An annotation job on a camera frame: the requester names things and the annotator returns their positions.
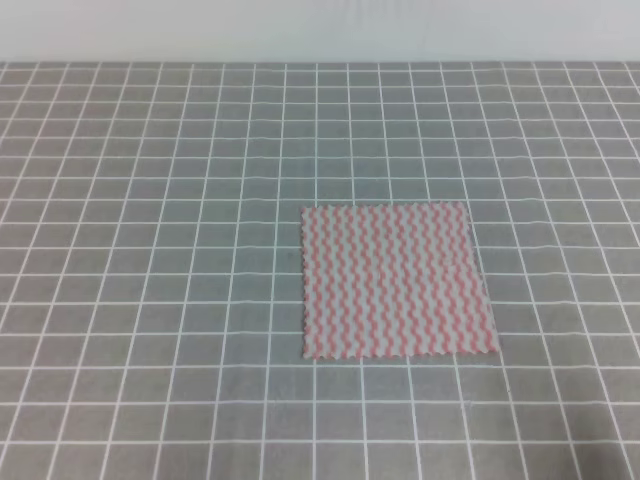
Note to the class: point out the pink white wavy towel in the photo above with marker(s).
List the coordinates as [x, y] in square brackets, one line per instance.
[392, 281]

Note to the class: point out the grey grid tablecloth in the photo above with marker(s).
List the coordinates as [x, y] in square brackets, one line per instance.
[151, 272]

